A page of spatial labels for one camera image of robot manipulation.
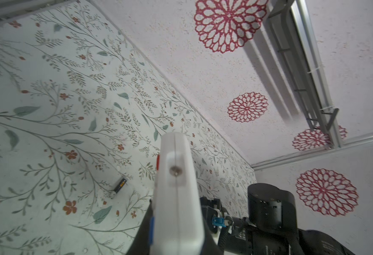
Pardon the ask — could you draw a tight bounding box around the white remote control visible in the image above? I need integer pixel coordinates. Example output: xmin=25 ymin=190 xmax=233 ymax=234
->
xmin=149 ymin=132 xmax=205 ymax=255

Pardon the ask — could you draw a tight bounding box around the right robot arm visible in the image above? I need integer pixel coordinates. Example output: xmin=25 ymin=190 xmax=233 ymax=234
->
xmin=200 ymin=183 xmax=352 ymax=255

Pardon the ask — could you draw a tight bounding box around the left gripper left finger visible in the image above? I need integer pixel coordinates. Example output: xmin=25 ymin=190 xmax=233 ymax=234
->
xmin=127 ymin=202 xmax=153 ymax=255

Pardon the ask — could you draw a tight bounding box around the black AAA battery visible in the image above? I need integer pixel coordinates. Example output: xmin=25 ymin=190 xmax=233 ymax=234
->
xmin=110 ymin=177 xmax=127 ymax=199

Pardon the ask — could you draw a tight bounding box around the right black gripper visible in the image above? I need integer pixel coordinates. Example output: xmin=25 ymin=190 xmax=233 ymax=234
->
xmin=200 ymin=197 xmax=230 ymax=233

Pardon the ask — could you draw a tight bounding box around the dark grey wall shelf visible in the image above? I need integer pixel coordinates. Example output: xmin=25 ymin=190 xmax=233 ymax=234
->
xmin=266 ymin=1 xmax=343 ymax=150

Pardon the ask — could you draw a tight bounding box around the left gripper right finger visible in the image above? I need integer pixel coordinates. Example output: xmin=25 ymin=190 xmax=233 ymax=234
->
xmin=200 ymin=218 xmax=224 ymax=255

